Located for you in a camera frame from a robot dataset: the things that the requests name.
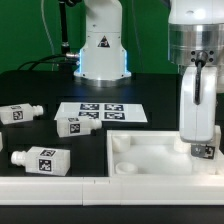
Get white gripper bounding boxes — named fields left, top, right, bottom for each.
left=179, top=67, right=217, bottom=158

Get grey cable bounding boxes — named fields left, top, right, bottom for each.
left=40, top=0, right=56, bottom=72

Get white square tabletop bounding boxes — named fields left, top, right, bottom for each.
left=107, top=130, right=224, bottom=176

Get white obstacle fence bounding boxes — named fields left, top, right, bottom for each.
left=0, top=175, right=224, bottom=206

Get black cables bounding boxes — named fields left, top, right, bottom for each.
left=17, top=0, right=81, bottom=71

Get white marker sheet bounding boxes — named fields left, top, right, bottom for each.
left=55, top=102, right=147, bottom=123

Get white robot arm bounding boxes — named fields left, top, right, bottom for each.
left=74, top=0, right=224, bottom=159

